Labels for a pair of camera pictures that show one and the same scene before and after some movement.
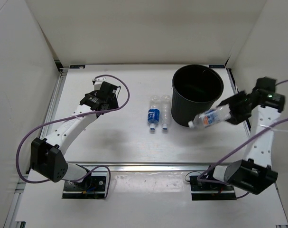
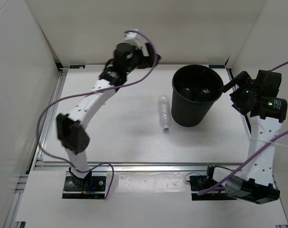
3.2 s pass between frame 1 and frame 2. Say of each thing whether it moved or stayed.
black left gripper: moved
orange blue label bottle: moved
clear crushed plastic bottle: stayed
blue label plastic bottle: moved
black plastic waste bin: stayed
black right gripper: moved
